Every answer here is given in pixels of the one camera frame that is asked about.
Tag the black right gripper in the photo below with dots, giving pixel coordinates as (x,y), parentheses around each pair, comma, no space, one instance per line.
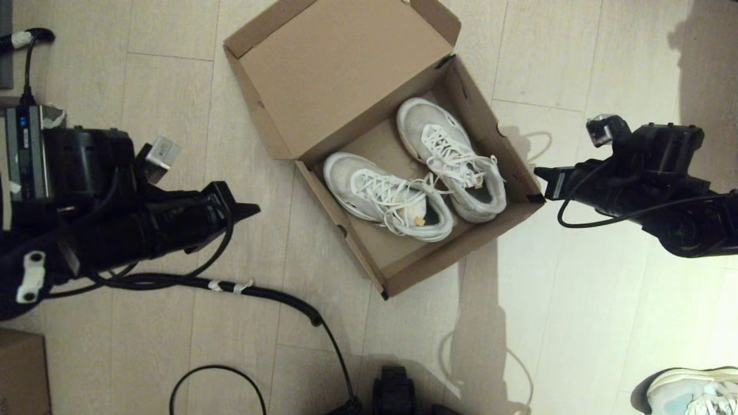
(588,187)

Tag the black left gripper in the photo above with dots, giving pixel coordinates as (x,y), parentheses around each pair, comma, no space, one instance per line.
(213,216)

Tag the white mesh sneaker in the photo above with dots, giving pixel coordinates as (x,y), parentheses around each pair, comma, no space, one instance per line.
(357,184)
(421,127)

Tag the brown cardboard shoe box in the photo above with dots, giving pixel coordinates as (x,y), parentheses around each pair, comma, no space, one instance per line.
(323,75)

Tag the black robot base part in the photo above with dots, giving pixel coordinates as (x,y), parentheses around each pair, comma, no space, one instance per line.
(394,392)

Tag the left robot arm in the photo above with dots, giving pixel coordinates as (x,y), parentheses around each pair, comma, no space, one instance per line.
(115,236)

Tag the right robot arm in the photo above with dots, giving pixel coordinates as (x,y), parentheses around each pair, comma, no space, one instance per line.
(680,202)

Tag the grey power supply unit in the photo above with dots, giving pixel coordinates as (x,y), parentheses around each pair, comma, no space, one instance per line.
(26,150)

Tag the white teal worn sneaker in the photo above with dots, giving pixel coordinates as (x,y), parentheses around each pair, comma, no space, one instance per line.
(686,392)

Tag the plain brown cardboard carton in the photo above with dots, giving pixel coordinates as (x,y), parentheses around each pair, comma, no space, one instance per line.
(23,374)

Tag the dark grey panel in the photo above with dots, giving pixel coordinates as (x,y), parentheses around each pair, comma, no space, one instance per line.
(6,46)

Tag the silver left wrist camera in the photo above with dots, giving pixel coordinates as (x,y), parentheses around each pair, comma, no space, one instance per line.
(161,155)

